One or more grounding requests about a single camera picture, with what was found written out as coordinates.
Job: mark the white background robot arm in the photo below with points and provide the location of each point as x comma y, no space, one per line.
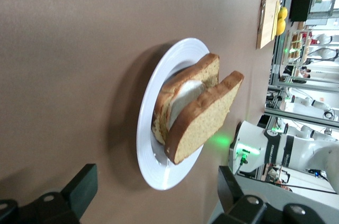
310,107
327,49

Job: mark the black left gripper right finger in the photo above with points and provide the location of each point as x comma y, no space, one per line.
231,200

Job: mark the white round plate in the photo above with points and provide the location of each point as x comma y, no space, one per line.
151,160

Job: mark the plain brown bread slice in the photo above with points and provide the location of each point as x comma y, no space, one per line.
204,120

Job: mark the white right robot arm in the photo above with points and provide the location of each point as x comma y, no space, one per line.
296,150

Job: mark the yellow lemon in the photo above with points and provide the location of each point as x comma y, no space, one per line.
283,12
280,26

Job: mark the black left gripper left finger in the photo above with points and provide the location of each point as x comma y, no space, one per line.
79,192

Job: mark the wooden cutting board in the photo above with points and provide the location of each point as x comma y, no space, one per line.
266,17

